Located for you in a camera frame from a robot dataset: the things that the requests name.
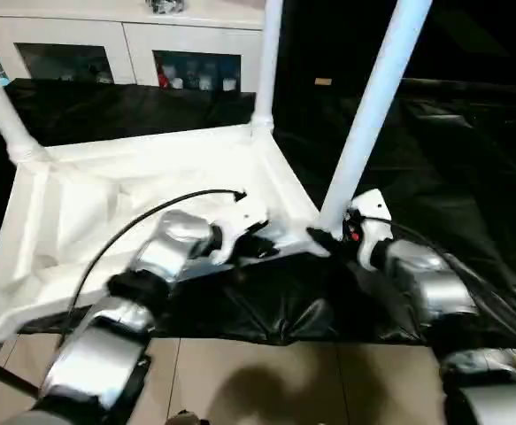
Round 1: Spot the white plastic table top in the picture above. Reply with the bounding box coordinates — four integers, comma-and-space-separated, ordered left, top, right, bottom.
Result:
0, 122, 330, 345

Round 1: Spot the black folding table frame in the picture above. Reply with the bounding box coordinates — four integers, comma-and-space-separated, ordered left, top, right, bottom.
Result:
0, 344, 42, 400

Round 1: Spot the black glossy mat cloth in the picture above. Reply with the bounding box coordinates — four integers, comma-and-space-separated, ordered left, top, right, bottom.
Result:
0, 77, 516, 349

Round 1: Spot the black monitor bar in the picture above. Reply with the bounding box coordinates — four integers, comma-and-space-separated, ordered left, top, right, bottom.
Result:
397, 77, 516, 97

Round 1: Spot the white plastic table leg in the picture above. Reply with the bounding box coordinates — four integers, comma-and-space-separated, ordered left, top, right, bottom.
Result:
318, 0, 435, 235
250, 0, 284, 137
0, 50, 50, 166

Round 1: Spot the dark patterned bundle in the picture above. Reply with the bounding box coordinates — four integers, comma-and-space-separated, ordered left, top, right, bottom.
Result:
145, 0, 187, 15

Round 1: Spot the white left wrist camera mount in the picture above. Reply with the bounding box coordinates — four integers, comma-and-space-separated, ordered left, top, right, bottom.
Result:
212, 193, 273, 267

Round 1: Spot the white glass door cabinet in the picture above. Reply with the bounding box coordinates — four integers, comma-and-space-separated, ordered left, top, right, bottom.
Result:
0, 0, 268, 93

